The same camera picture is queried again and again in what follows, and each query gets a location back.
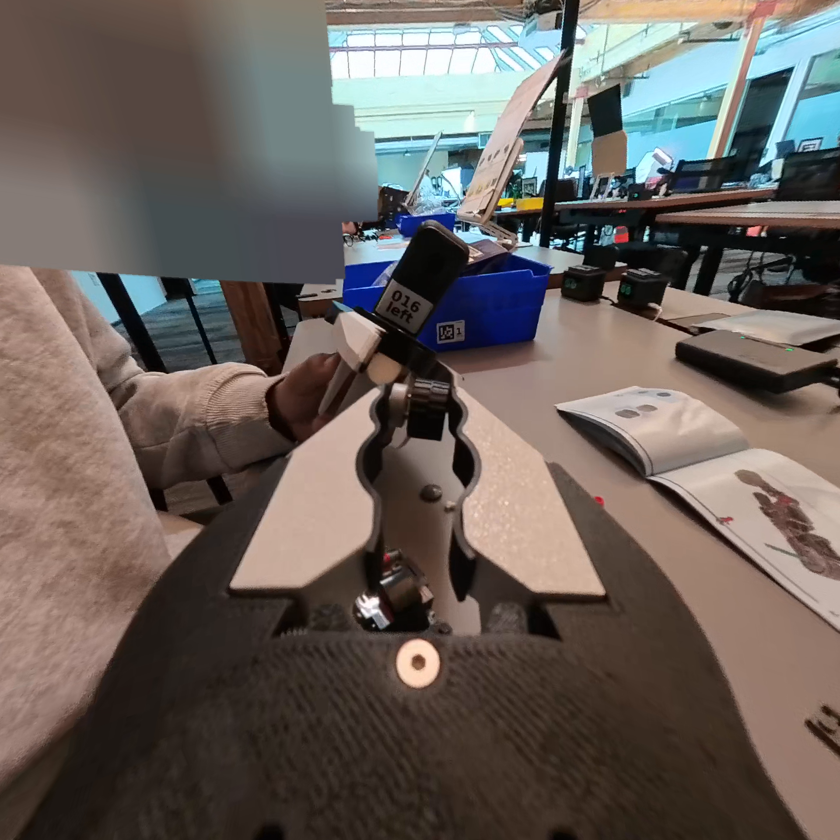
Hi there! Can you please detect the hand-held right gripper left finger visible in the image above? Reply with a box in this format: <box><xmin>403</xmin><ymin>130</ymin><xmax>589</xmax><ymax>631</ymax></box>
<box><xmin>228</xmin><ymin>386</ymin><xmax>395</xmax><ymax>598</ymax></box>

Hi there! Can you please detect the black metal pole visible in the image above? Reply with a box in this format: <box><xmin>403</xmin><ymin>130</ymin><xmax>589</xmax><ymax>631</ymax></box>
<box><xmin>537</xmin><ymin>0</ymin><xmax>582</xmax><ymax>249</ymax></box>

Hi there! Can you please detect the dark cardboard box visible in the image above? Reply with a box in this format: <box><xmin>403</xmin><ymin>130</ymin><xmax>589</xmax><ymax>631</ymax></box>
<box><xmin>459</xmin><ymin>239</ymin><xmax>521</xmax><ymax>273</ymax></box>

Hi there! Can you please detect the tan board on stand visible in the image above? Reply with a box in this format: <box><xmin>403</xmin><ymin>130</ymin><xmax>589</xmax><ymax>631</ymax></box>
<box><xmin>456</xmin><ymin>52</ymin><xmax>568</xmax><ymax>245</ymax></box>

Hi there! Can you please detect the grey flat pouch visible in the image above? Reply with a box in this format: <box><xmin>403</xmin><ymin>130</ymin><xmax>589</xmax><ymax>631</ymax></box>
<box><xmin>689</xmin><ymin>310</ymin><xmax>840</xmax><ymax>347</ymax></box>

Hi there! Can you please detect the person's left hand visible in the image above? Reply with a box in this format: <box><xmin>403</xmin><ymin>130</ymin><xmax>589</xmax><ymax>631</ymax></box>
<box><xmin>266</xmin><ymin>353</ymin><xmax>342</xmax><ymax>443</ymax></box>

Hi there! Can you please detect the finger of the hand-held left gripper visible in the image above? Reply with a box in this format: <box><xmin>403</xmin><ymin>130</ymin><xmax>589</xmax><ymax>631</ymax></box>
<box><xmin>333</xmin><ymin>311</ymin><xmax>383</xmax><ymax>370</ymax></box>
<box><xmin>367</xmin><ymin>348</ymin><xmax>410</xmax><ymax>389</ymax></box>

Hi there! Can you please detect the person's grey sweater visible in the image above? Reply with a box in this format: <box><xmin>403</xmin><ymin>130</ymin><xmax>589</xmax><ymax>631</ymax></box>
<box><xmin>0</xmin><ymin>266</ymin><xmax>198</xmax><ymax>795</ymax></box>

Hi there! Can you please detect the black power bank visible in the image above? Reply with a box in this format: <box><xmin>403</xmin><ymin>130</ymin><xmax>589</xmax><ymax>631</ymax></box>
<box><xmin>676</xmin><ymin>330</ymin><xmax>839</xmax><ymax>395</ymax></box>

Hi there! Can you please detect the black lego tire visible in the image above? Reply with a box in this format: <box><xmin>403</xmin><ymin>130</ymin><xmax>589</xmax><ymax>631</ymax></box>
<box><xmin>407</xmin><ymin>377</ymin><xmax>455</xmax><ymax>441</ymax></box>

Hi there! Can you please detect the black charging case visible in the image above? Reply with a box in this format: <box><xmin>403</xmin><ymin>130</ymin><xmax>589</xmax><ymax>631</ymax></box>
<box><xmin>561</xmin><ymin>264</ymin><xmax>605</xmax><ymax>303</ymax></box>
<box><xmin>618</xmin><ymin>268</ymin><xmax>668</xmax><ymax>308</ymax></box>

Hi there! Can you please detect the person's left forearm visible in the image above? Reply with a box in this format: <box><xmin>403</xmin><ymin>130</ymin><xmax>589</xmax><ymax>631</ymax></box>
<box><xmin>105</xmin><ymin>364</ymin><xmax>296</xmax><ymax>490</ymax></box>

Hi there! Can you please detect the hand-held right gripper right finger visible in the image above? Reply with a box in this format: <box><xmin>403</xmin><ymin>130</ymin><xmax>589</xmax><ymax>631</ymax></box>
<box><xmin>450</xmin><ymin>386</ymin><xmax>607</xmax><ymax>602</ymax></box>

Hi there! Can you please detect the instruction booklet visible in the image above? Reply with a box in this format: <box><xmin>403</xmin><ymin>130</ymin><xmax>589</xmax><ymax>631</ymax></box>
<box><xmin>556</xmin><ymin>386</ymin><xmax>840</xmax><ymax>632</ymax></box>

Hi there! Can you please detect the black lego motorcycle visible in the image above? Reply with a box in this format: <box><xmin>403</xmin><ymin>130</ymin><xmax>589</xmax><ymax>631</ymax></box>
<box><xmin>354</xmin><ymin>548</ymin><xmax>437</xmax><ymax>632</ymax></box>

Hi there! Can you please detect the wooden desk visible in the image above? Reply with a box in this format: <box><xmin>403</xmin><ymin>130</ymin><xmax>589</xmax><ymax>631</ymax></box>
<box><xmin>656</xmin><ymin>202</ymin><xmax>840</xmax><ymax>298</ymax></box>
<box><xmin>554</xmin><ymin>187</ymin><xmax>788</xmax><ymax>263</ymax></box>

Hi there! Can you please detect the blue plastic bin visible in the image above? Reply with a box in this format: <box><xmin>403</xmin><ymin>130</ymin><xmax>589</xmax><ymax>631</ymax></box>
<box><xmin>343</xmin><ymin>252</ymin><xmax>551</xmax><ymax>352</ymax></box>
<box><xmin>395</xmin><ymin>210</ymin><xmax>458</xmax><ymax>238</ymax></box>

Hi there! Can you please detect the black lego piece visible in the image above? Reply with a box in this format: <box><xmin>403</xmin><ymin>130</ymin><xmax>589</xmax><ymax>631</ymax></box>
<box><xmin>806</xmin><ymin>705</ymin><xmax>840</xmax><ymax>757</ymax></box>

